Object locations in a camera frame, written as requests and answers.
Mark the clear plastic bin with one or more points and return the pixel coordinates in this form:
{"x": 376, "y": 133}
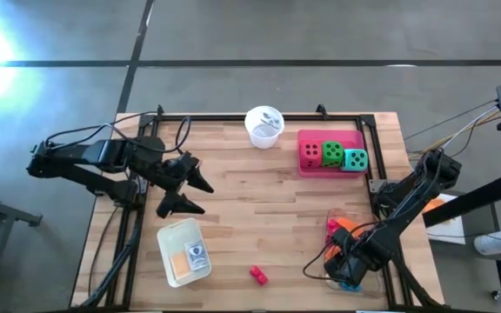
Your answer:
{"x": 363, "y": 217}

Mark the white plastic cup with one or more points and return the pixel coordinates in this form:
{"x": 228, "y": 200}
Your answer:
{"x": 264, "y": 127}

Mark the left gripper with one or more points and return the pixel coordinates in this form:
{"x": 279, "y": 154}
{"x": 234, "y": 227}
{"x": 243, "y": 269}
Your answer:
{"x": 176, "y": 169}

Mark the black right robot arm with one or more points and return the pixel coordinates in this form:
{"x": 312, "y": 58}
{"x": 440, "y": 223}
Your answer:
{"x": 416, "y": 195}

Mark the tan box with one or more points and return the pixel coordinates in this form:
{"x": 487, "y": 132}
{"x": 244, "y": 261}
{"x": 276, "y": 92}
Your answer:
{"x": 180, "y": 266}

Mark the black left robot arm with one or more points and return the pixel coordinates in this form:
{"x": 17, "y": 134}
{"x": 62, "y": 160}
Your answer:
{"x": 98, "y": 158}

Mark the red two-stud brick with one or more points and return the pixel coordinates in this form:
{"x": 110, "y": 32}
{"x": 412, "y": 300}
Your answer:
{"x": 258, "y": 275}
{"x": 332, "y": 226}

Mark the white paper sheet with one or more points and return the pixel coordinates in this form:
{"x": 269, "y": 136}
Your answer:
{"x": 448, "y": 228}

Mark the white plastic bin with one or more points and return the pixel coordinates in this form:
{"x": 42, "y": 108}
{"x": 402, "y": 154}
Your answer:
{"x": 176, "y": 235}

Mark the person's foot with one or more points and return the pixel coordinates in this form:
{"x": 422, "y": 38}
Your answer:
{"x": 492, "y": 243}

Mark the black desk bar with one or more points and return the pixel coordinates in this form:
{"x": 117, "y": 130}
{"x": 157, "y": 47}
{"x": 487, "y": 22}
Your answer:
{"x": 472, "y": 202}

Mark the teal foam die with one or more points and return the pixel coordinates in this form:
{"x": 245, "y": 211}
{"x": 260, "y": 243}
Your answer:
{"x": 355, "y": 160}

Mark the playing card deck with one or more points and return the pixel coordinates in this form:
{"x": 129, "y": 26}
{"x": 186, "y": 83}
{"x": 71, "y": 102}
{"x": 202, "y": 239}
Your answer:
{"x": 197, "y": 255}

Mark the orange object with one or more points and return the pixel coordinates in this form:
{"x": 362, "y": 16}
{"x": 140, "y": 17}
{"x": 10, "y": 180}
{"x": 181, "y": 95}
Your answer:
{"x": 434, "y": 204}

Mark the red foam die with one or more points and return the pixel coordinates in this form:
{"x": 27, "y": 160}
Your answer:
{"x": 310, "y": 154}

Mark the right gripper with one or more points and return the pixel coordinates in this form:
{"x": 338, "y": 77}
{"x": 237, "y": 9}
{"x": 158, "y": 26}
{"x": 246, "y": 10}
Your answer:
{"x": 355, "y": 256}

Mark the pink plastic bin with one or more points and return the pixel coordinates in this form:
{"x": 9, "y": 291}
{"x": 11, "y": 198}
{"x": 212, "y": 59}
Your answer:
{"x": 333, "y": 135}

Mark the green foam die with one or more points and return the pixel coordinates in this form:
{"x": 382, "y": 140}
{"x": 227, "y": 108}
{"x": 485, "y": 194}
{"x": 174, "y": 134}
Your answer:
{"x": 332, "y": 153}

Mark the grey metal side table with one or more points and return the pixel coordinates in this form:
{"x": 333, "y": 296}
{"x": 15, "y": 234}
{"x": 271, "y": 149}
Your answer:
{"x": 4, "y": 213}

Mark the caster wheel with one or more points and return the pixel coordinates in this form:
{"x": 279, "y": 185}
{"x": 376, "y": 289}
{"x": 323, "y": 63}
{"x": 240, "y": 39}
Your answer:
{"x": 499, "y": 297}

